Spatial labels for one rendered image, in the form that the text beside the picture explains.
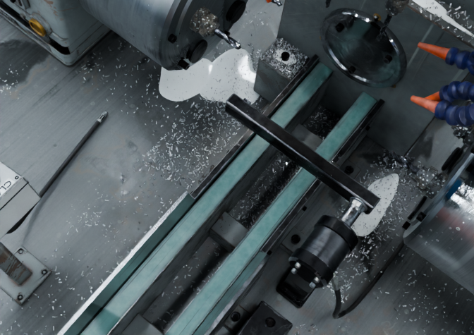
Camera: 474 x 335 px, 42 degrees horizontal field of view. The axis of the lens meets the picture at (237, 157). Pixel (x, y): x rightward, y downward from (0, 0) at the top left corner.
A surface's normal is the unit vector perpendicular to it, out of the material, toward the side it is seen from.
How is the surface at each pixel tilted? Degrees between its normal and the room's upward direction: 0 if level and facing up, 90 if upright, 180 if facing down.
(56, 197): 0
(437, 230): 69
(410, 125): 90
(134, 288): 0
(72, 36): 90
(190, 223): 0
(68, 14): 90
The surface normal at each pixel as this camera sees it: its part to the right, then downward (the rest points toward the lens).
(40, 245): 0.07, -0.40
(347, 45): -0.62, 0.70
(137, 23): -0.57, 0.55
